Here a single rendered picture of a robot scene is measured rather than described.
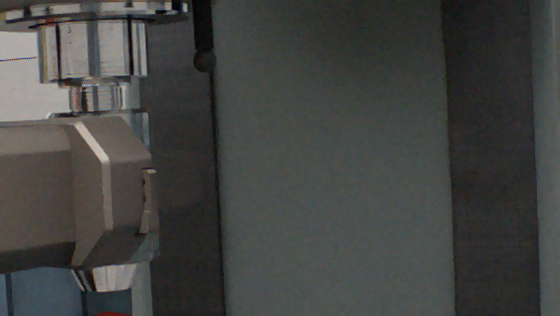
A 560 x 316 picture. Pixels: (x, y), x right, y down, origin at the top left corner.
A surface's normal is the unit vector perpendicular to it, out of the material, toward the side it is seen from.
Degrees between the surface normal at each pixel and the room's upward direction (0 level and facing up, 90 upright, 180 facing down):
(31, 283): 90
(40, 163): 90
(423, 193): 90
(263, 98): 90
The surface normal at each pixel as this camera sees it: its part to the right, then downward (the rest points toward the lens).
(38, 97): -0.35, 0.07
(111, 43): 0.39, 0.03
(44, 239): 0.78, 0.00
